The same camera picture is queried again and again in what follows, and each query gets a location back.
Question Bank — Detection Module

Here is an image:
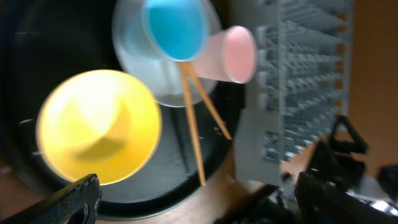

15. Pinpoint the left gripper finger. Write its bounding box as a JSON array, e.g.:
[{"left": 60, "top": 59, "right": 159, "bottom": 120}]
[{"left": 1, "top": 174, "right": 101, "bottom": 224}]

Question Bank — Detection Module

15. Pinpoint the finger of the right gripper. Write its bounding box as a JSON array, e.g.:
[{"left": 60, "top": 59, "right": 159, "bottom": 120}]
[{"left": 328, "top": 115, "right": 369, "bottom": 154}]

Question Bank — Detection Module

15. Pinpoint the yellow bowl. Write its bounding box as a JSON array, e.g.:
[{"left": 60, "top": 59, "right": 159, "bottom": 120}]
[{"left": 35, "top": 70, "right": 162, "bottom": 185}]

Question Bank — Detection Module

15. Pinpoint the pink cup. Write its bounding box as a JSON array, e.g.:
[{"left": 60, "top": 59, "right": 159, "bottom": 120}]
[{"left": 191, "top": 26, "right": 257, "bottom": 84}]

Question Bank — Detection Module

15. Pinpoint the wooden chopstick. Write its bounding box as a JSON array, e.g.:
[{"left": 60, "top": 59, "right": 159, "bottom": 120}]
[
  {"left": 180, "top": 62, "right": 233, "bottom": 141},
  {"left": 178, "top": 62, "right": 206, "bottom": 187}
]

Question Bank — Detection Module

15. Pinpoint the blue cup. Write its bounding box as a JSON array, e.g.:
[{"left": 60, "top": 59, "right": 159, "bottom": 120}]
[{"left": 121, "top": 0, "right": 209, "bottom": 62}]

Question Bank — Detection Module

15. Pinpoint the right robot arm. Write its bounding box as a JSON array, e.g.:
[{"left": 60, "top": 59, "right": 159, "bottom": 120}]
[{"left": 217, "top": 115, "right": 397, "bottom": 223}]

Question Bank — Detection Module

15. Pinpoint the grey dishwasher rack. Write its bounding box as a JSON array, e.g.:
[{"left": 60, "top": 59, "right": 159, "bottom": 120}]
[{"left": 231, "top": 0, "right": 354, "bottom": 185}]

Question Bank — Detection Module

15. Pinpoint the round black tray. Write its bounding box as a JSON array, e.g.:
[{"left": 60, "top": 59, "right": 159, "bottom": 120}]
[{"left": 0, "top": 0, "right": 246, "bottom": 222}]

